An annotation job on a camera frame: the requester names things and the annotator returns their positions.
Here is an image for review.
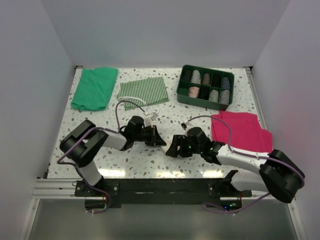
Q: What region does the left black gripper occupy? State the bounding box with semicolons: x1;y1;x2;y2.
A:
133;125;166;146

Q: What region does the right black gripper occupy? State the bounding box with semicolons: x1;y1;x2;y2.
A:
165;135;202;158

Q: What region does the white pink-trimmed underwear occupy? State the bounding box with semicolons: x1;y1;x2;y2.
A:
161;141;174;156

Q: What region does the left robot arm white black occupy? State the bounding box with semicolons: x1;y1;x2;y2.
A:
57;115;167;196

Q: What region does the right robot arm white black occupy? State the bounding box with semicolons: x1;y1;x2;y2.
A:
162;125;305;203

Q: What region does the green white striped underwear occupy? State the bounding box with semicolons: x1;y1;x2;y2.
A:
116;77;169;107

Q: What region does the pink rolled underwear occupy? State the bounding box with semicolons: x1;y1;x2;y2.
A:
188;86;200;98

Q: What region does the beige grey rolled sock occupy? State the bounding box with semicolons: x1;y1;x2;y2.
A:
208;89;219;103

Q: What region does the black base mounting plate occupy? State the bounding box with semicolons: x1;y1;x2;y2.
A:
74;177;252;210

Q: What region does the green divided storage tray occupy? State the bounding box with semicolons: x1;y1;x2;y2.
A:
176;65;235;111

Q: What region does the pink folded cloth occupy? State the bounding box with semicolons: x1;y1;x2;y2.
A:
211;111;273;153

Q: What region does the grey striped rolled sock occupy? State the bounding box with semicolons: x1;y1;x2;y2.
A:
219;89;230;105

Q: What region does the brown rolled sock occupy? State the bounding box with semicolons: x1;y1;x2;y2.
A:
201;73;211;86

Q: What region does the blue striped rolled sock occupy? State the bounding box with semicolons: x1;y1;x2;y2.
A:
221;77;231;90

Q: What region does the green folded cloth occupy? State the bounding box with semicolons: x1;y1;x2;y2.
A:
71;67;119;112

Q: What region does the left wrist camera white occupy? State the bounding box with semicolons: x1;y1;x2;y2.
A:
144;112;158;127

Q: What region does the aluminium frame rail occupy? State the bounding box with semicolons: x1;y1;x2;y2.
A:
32;176;87;200

